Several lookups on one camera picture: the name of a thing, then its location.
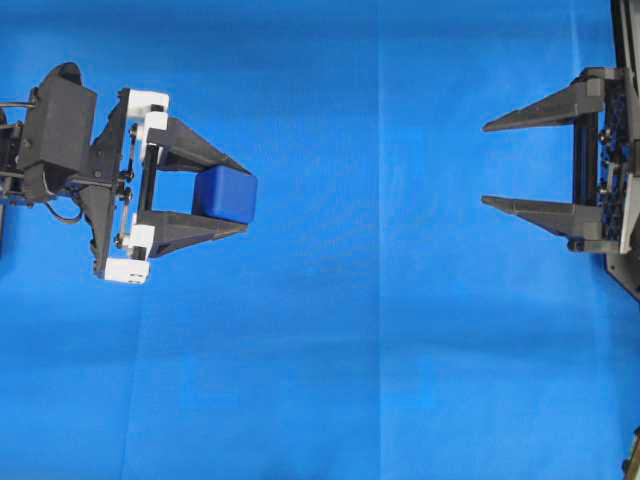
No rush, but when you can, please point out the black frame rail right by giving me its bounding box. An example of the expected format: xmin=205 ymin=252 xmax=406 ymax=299
xmin=610 ymin=0 xmax=639 ymax=73

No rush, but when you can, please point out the blue table cloth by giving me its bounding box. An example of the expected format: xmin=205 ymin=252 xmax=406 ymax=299
xmin=1 ymin=1 xmax=639 ymax=479

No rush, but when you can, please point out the blue rectangular block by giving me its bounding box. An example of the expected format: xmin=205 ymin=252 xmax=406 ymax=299
xmin=192 ymin=165 xmax=258 ymax=224

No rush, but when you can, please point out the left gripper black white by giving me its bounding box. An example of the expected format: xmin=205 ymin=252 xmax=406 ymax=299
xmin=79 ymin=88 xmax=251 ymax=284

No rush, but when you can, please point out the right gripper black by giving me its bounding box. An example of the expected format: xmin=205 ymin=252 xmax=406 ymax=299
xmin=481 ymin=67 xmax=639 ymax=299

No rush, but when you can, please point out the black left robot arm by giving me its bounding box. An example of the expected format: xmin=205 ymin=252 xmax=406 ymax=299
xmin=1 ymin=80 xmax=257 ymax=284

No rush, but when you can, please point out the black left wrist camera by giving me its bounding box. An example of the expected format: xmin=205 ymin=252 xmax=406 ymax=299
xmin=17 ymin=62 xmax=97 ymax=203

